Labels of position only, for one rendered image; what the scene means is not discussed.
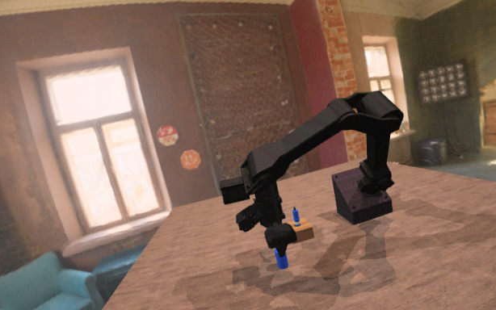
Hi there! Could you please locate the blue cylinder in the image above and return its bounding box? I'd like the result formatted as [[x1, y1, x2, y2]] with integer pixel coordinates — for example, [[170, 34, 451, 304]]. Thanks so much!
[[275, 248, 288, 269]]

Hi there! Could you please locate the tan square block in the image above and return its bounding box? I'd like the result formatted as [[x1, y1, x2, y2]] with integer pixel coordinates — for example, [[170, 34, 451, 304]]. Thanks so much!
[[287, 217, 314, 244]]

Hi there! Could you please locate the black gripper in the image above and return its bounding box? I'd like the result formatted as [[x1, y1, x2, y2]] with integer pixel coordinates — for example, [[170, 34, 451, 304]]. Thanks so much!
[[255, 194, 297, 257]]

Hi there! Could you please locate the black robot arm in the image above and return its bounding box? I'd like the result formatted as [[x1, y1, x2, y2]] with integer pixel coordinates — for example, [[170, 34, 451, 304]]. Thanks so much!
[[219, 90, 404, 232]]

